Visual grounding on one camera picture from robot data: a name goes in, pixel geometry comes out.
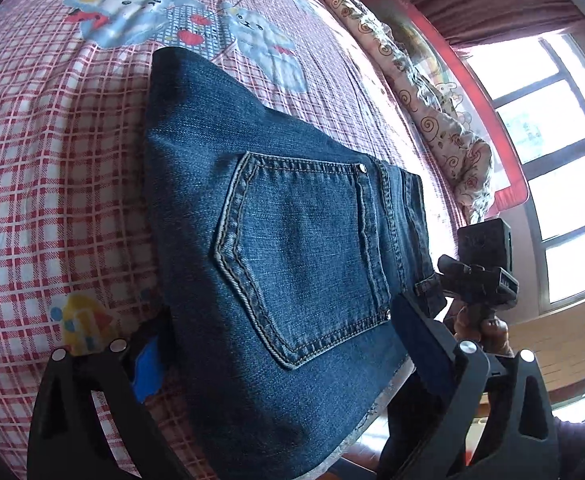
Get blue denim pants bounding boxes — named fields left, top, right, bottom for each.
left=145, top=46, right=448, bottom=480

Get red plaid cartoon bed sheet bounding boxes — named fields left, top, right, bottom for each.
left=0, top=0, right=473, bottom=476

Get person's right hand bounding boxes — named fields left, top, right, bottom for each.
left=453, top=307, right=511, bottom=358

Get floral swirl quilt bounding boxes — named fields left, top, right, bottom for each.
left=292, top=0, right=493, bottom=223

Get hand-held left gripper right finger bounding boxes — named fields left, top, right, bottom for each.
left=375, top=292, right=561, bottom=480

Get red bordered printed mat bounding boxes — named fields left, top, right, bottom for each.
left=367, top=0, right=531, bottom=206

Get mauve curtain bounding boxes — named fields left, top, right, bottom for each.
left=413, top=0, right=585, bottom=56

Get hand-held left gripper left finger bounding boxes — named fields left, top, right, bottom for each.
left=26, top=305, right=193, bottom=480

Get window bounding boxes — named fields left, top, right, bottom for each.
left=460, top=25, right=585, bottom=311

